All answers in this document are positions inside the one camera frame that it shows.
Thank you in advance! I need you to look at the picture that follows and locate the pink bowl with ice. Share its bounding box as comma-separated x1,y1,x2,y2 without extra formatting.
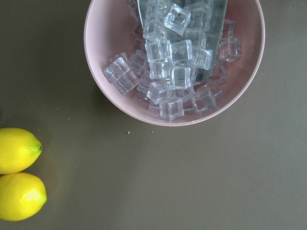
84,0,265,127

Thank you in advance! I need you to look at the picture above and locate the yellow lemon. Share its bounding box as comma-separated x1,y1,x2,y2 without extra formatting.
0,127,43,174
0,172,47,221

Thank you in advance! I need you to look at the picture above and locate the yellow lemon upper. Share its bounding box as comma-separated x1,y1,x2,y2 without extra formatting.
0,127,43,174

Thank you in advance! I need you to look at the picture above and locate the yellow lemon lower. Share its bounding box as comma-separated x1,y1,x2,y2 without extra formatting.
0,172,47,221

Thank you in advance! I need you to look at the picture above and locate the metal ice scoop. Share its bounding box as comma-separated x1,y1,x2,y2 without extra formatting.
138,0,227,85

